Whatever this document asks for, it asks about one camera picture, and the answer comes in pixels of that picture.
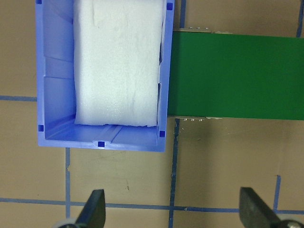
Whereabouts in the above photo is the white foam pad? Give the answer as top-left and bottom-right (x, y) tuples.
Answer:
(74, 0), (165, 127)

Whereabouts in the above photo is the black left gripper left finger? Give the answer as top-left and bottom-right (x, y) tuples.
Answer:
(75, 190), (106, 228)

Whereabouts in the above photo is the green conveyor belt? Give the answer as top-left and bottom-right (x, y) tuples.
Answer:
(168, 31), (304, 120)

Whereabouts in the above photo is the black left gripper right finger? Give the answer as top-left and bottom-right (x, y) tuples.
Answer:
(239, 187), (284, 228)

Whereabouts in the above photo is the blue plastic bin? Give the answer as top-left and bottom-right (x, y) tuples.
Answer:
(35, 0), (174, 152)

